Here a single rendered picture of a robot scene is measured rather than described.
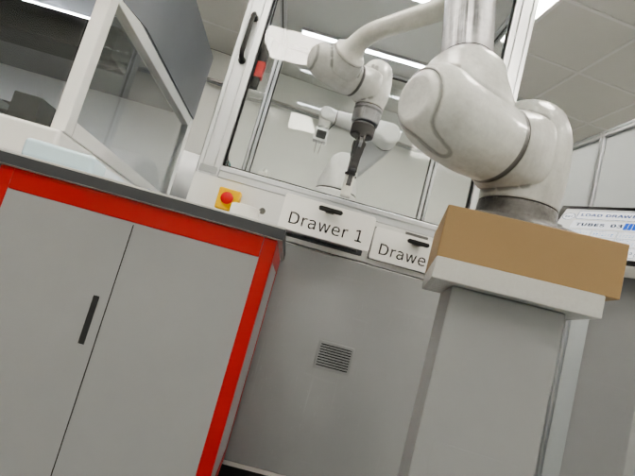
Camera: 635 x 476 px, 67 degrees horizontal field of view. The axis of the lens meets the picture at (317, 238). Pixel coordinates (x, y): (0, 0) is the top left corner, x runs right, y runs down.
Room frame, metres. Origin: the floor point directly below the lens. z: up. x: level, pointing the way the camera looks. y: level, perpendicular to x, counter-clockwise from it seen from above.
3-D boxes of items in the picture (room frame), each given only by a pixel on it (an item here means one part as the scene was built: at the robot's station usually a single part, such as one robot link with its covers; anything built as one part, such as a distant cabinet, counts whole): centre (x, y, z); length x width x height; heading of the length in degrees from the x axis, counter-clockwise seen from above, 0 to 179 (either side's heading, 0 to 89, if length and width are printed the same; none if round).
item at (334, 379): (2.09, -0.04, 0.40); 1.03 x 0.95 x 0.80; 92
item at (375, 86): (1.45, -0.04, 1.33); 0.13 x 0.11 x 0.16; 119
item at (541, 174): (0.94, -0.36, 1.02); 0.18 x 0.16 x 0.22; 119
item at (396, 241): (1.62, -0.33, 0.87); 0.29 x 0.02 x 0.11; 92
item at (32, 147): (1.07, 0.59, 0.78); 0.15 x 0.10 x 0.04; 98
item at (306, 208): (1.47, -0.02, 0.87); 0.29 x 0.02 x 0.11; 92
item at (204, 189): (2.09, -0.04, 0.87); 1.02 x 0.95 x 0.14; 92
